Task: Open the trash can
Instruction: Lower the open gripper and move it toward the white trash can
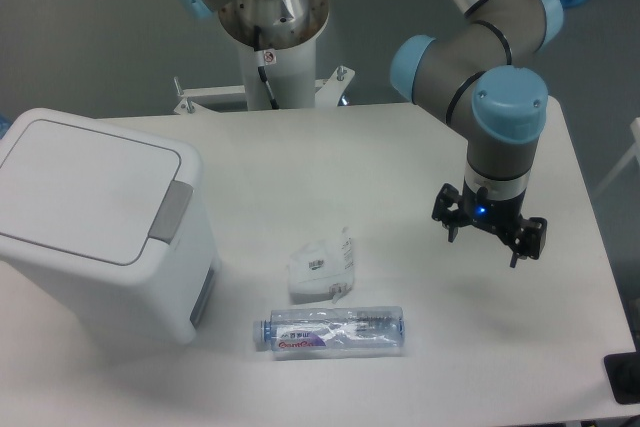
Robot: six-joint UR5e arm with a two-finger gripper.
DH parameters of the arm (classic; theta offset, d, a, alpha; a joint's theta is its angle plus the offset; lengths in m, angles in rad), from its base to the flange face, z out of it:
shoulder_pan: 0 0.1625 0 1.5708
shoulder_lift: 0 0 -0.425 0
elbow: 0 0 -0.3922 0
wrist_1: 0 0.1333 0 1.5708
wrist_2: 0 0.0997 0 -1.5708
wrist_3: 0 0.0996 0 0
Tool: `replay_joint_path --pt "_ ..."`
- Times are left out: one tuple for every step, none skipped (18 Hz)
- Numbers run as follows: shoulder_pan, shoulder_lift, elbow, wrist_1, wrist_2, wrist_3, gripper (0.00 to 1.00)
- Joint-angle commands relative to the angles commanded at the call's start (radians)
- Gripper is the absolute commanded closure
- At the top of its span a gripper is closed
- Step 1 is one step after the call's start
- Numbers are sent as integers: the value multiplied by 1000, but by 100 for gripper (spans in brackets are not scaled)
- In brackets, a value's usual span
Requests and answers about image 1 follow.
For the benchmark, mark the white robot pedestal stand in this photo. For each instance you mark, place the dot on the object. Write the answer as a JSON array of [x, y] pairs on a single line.
[[276, 45]]

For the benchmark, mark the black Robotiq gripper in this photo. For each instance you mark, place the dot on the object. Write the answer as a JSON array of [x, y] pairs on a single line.
[[493, 206]]

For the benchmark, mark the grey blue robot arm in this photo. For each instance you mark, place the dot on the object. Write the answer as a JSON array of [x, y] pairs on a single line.
[[472, 83]]

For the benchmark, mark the crushed clear plastic bottle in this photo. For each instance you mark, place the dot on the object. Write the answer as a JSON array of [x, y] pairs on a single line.
[[331, 332]]

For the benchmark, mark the white frame at right edge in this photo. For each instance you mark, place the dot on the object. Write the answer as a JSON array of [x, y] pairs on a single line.
[[632, 154]]

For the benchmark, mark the white push-lid trash can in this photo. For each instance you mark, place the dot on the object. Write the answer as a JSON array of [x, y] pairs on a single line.
[[109, 221]]

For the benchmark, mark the black device at table edge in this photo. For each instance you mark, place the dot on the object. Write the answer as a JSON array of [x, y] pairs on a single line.
[[623, 374]]

